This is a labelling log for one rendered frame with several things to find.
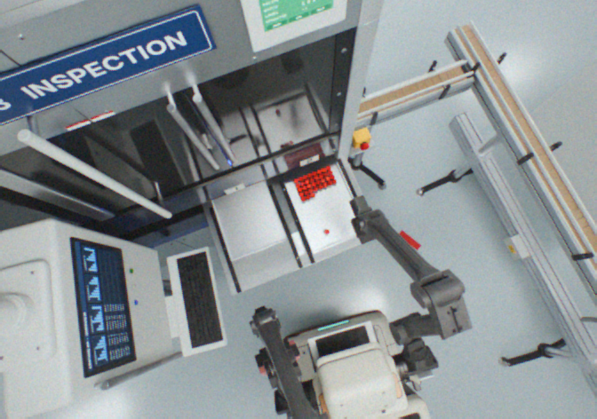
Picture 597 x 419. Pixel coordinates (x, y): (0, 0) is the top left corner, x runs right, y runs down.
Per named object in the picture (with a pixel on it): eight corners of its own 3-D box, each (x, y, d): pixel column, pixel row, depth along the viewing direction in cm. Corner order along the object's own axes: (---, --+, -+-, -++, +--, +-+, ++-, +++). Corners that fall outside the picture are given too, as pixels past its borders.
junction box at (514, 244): (502, 240, 209) (510, 237, 200) (510, 236, 209) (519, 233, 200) (513, 260, 206) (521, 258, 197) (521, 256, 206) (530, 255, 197)
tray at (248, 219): (209, 192, 178) (207, 189, 175) (261, 171, 180) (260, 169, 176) (232, 261, 170) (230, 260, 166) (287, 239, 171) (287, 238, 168)
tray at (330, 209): (284, 185, 178) (284, 183, 174) (337, 164, 179) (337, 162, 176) (313, 254, 169) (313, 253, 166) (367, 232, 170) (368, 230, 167)
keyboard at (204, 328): (177, 259, 179) (175, 258, 176) (206, 251, 179) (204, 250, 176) (192, 348, 168) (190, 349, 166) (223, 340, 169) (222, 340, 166)
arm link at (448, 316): (447, 345, 86) (486, 329, 88) (419, 288, 91) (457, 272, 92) (396, 346, 128) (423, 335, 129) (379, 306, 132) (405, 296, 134)
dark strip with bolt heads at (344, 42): (327, 153, 168) (337, 32, 91) (336, 149, 168) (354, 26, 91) (328, 155, 168) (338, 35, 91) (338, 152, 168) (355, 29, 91)
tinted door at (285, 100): (234, 167, 146) (180, 84, 89) (339, 127, 148) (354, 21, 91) (234, 169, 146) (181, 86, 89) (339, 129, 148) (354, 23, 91)
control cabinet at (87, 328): (119, 258, 180) (-24, 230, 105) (159, 248, 181) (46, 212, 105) (134, 371, 167) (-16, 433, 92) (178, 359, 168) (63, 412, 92)
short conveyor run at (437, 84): (340, 142, 186) (342, 128, 171) (328, 114, 190) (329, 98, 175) (469, 92, 189) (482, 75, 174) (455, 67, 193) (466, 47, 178)
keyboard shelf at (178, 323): (151, 261, 181) (148, 261, 179) (209, 246, 182) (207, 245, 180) (166, 361, 170) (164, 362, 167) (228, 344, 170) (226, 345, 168)
